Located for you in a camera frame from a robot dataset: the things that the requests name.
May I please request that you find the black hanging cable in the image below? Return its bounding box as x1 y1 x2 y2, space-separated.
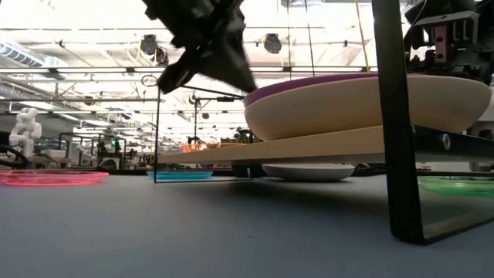
303 0 316 77

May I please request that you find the blue-grey table mat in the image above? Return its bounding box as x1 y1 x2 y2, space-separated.
0 175 494 278

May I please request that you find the pink translucent plate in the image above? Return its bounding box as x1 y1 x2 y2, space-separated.
0 170 110 188

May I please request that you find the yellow hanging cable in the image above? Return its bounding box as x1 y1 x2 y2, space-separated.
354 0 372 74

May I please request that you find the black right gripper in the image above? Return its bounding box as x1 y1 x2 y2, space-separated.
403 0 494 78

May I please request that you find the large beige bowl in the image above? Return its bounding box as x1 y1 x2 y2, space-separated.
244 73 493 142

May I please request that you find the blue translucent plate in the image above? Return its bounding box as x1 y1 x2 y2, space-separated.
146 170 215 181

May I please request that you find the white plate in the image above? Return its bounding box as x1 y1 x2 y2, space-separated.
261 163 356 183

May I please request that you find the succulent plant in pot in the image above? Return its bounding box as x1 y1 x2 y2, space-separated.
230 127 266 145

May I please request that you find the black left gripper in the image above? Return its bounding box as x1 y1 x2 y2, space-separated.
141 0 259 95

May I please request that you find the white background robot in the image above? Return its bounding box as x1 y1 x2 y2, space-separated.
8 107 43 158

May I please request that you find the green translucent plate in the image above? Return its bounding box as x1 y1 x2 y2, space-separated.
418 176 494 198

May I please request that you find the purple plate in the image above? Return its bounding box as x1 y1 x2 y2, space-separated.
243 73 379 109

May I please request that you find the ceiling light strip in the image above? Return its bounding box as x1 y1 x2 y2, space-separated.
0 66 379 74

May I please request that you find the wooden shelf with black frames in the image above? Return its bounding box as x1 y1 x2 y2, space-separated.
154 0 494 246

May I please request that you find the orange translucent plate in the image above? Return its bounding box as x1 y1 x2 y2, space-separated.
180 141 224 154

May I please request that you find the black ceiling cable reel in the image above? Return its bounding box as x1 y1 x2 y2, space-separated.
139 34 170 67
263 33 283 56

